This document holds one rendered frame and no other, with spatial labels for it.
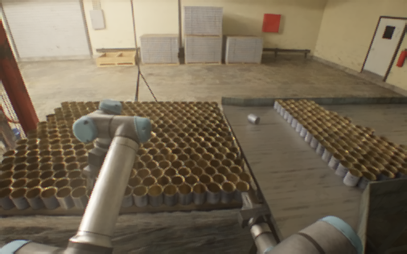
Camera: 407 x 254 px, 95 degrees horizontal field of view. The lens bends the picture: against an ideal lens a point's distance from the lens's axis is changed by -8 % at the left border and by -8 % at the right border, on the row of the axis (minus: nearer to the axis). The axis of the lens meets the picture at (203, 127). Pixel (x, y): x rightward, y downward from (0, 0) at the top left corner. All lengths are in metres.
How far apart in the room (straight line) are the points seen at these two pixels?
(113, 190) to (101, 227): 0.09
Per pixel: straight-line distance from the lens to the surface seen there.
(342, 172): 1.41
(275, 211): 1.08
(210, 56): 8.37
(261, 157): 1.36
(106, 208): 0.54
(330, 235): 0.60
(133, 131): 0.60
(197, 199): 1.01
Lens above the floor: 1.89
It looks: 30 degrees down
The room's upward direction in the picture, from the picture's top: 2 degrees clockwise
